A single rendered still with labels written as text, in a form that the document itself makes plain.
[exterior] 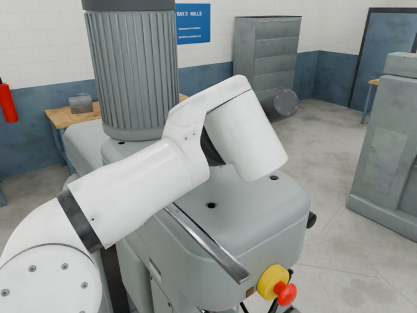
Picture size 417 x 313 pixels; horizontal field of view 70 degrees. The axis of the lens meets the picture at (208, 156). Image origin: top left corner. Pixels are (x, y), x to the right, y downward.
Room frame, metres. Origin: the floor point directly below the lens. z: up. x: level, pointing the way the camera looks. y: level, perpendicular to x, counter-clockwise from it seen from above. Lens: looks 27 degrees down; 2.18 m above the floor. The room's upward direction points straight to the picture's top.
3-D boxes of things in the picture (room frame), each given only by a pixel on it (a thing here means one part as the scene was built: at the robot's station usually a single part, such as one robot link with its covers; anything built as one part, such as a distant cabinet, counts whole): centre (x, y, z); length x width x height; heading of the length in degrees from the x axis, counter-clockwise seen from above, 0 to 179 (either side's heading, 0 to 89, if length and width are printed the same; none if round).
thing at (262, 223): (0.55, 0.04, 1.81); 0.47 x 0.26 x 0.16; 36
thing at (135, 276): (0.69, 0.14, 1.47); 0.24 x 0.19 x 0.26; 126
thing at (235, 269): (0.34, 0.03, 1.89); 0.24 x 0.04 x 0.01; 37
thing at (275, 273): (0.35, -0.11, 1.76); 0.06 x 0.02 x 0.06; 126
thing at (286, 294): (0.33, -0.12, 1.76); 0.04 x 0.03 x 0.04; 126
